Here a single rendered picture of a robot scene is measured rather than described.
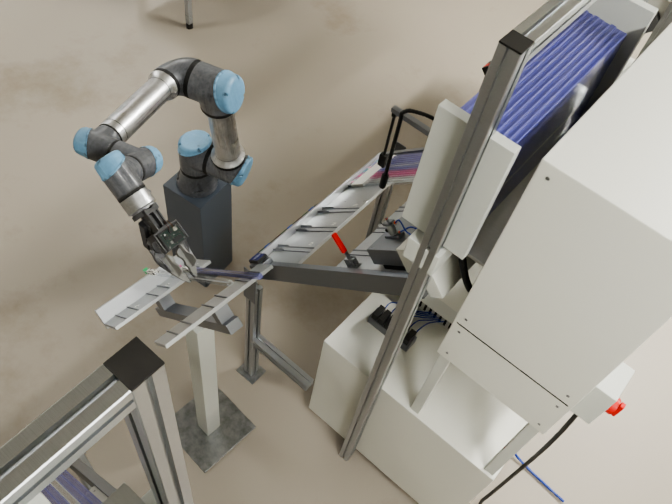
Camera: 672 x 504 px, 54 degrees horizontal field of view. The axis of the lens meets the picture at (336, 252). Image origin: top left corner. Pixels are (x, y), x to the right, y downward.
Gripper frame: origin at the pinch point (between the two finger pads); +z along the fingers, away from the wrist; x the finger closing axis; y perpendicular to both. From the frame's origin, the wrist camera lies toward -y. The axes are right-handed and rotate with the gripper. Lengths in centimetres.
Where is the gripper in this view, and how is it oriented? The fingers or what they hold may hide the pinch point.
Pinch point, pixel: (189, 276)
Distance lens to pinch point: 172.6
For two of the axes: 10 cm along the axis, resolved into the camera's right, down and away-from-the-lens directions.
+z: 5.5, 8.1, 2.0
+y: 5.1, -1.3, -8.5
